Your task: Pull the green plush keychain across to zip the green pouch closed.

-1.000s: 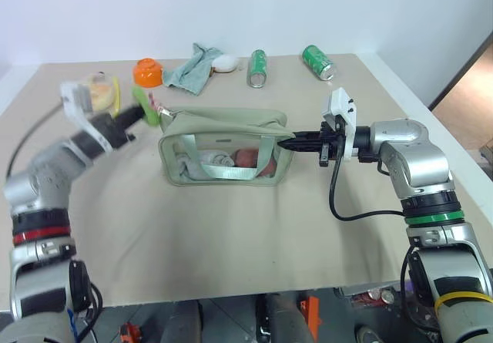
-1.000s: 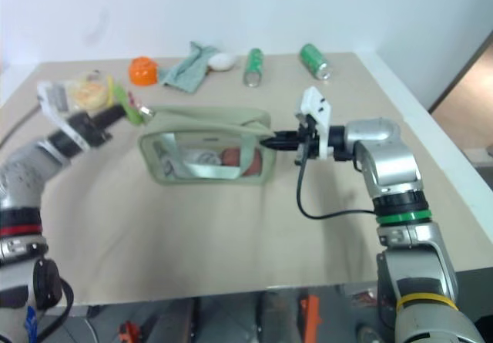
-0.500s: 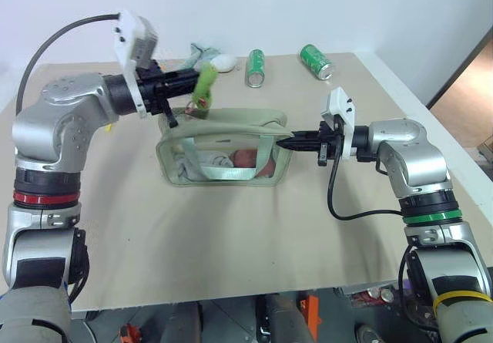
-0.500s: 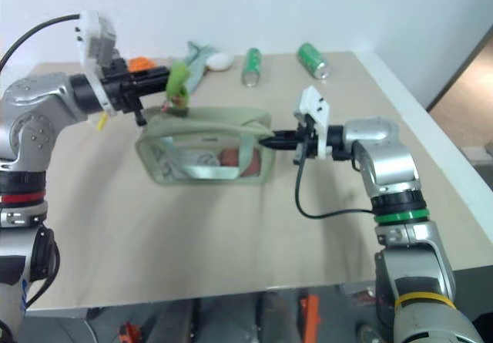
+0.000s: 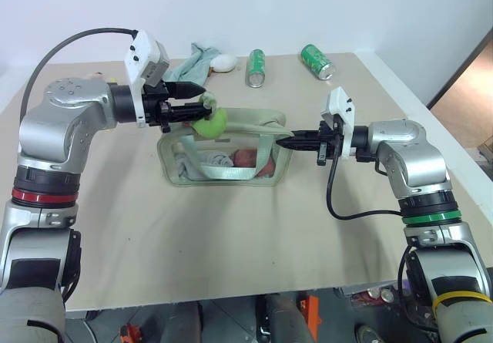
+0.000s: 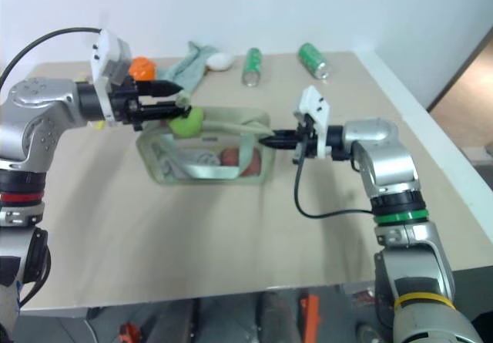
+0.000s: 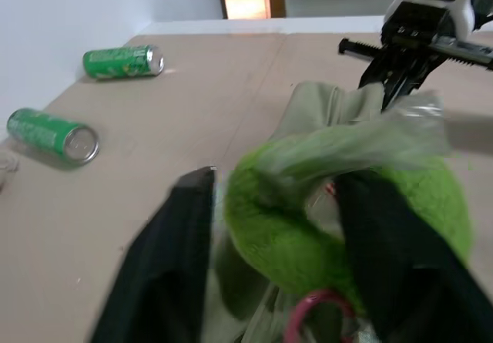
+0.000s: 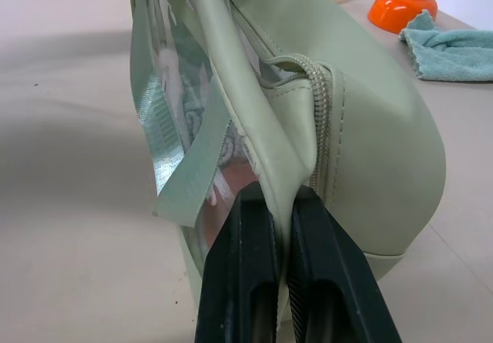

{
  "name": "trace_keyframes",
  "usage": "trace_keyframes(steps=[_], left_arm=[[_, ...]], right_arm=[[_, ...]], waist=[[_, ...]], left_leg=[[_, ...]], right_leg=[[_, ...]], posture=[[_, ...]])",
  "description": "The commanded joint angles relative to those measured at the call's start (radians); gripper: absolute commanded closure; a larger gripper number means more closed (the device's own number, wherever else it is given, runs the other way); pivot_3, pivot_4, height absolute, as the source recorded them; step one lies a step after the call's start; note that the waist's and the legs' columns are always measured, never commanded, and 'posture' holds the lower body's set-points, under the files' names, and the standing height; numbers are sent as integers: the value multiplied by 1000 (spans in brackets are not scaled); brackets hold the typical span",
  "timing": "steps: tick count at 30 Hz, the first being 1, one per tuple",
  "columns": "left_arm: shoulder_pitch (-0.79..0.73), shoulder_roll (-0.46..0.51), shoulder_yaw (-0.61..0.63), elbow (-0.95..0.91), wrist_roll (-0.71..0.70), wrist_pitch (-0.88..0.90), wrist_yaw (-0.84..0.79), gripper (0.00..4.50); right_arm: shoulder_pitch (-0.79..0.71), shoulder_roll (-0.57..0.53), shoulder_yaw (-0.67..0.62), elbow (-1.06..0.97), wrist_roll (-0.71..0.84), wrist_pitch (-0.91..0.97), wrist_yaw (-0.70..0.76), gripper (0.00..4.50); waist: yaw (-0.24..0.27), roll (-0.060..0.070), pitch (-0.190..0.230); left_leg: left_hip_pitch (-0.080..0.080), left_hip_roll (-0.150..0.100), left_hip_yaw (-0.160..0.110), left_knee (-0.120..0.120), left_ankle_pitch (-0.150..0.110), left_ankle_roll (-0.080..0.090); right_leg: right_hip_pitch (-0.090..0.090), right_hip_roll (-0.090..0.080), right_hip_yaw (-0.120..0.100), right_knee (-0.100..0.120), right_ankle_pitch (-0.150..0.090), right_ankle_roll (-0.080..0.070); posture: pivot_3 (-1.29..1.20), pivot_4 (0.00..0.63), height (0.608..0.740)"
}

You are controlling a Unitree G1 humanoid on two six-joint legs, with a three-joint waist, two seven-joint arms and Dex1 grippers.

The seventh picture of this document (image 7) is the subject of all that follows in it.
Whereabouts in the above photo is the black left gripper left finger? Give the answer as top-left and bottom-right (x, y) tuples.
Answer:
(89, 165), (219, 343)

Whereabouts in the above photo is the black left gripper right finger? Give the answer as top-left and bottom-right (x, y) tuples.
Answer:
(334, 172), (493, 343)

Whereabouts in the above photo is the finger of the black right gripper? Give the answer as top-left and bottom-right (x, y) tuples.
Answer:
(380, 54), (440, 111)
(357, 49), (401, 89)

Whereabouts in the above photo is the pale green fabric pouch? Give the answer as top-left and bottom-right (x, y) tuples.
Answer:
(213, 81), (391, 343)

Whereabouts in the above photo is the green plush keychain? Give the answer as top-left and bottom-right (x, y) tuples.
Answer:
(224, 137), (473, 318)

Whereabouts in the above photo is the clear plastic wrap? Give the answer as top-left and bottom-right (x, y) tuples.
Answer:
(265, 90), (452, 179)

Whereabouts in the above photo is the green soda can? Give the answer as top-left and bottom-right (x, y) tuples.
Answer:
(82, 44), (166, 80)
(6, 107), (100, 166)

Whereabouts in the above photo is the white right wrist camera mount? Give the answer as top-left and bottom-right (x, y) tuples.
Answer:
(384, 0), (487, 38)

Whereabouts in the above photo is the pink metal ring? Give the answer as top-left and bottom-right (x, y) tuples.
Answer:
(286, 288), (356, 343)

